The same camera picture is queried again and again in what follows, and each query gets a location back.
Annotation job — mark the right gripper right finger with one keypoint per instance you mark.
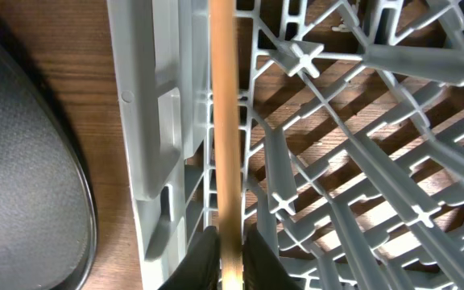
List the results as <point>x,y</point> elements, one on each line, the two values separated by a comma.
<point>262,269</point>

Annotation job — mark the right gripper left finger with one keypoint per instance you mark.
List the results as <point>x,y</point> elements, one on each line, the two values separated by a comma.
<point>199,270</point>

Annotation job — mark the wooden chopstick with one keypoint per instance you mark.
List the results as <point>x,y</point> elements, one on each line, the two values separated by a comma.
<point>224,69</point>

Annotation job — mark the grey dishwasher rack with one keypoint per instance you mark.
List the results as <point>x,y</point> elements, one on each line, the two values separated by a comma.
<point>351,135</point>

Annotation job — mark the round black serving tray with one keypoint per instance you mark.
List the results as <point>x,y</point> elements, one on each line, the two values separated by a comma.
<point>48,220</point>

